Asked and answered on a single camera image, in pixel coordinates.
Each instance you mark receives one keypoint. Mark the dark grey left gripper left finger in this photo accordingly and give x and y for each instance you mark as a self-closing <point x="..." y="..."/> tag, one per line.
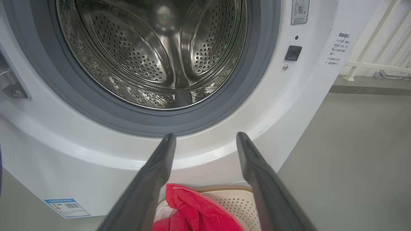
<point x="144" y="189"/>

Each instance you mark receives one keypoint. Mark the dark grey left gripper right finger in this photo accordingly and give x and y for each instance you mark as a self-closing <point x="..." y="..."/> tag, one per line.
<point x="269" y="195"/>

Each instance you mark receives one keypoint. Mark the red garment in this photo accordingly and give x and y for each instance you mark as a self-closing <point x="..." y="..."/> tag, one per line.
<point x="199" y="211"/>

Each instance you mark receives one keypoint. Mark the cream perforated laundry basket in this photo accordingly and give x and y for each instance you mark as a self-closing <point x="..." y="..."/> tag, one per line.
<point x="237" y="205"/>

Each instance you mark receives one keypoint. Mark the white front-load washing machine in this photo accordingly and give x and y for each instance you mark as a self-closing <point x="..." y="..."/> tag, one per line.
<point x="64" y="154"/>

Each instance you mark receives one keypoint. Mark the blue energy label sticker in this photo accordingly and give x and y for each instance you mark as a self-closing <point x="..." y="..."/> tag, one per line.
<point x="66" y="208"/>

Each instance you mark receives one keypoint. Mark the white metal railing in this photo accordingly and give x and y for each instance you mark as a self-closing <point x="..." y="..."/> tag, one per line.
<point x="369" y="65"/>

